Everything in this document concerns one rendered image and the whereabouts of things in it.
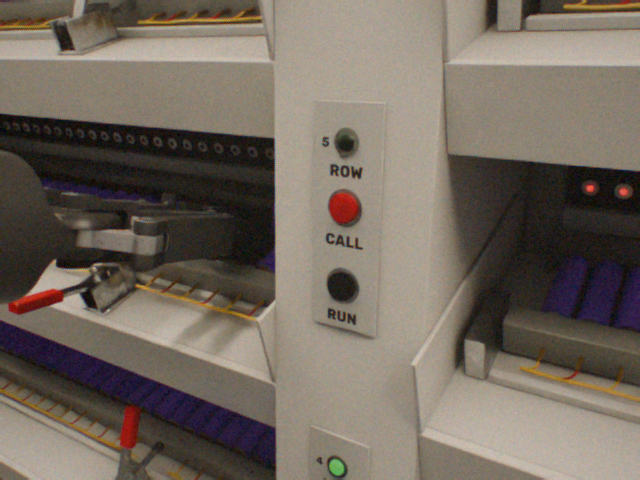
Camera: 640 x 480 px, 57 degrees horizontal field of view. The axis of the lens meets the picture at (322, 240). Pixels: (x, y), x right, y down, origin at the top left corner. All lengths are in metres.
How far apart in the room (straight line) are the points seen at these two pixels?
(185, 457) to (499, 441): 0.33
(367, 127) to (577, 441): 0.19
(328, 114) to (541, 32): 0.11
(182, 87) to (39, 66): 0.13
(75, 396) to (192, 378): 0.27
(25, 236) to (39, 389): 0.46
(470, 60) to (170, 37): 0.23
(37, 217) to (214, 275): 0.18
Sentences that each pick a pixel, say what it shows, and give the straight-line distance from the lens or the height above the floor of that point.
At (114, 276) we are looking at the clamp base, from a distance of 0.49.
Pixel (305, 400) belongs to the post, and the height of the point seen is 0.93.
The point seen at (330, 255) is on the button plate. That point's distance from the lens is 0.32.
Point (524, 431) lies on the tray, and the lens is 0.34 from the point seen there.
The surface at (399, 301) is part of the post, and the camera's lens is 0.31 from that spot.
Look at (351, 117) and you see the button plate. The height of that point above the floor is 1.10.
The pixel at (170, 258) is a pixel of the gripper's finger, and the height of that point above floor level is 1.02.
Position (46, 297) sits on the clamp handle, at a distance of 0.46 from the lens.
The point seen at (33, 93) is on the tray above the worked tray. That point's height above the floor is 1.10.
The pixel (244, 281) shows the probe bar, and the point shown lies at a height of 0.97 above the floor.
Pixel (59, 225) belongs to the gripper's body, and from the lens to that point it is 0.30.
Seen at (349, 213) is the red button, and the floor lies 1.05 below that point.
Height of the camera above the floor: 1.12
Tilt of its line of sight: 16 degrees down
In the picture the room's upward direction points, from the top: 1 degrees clockwise
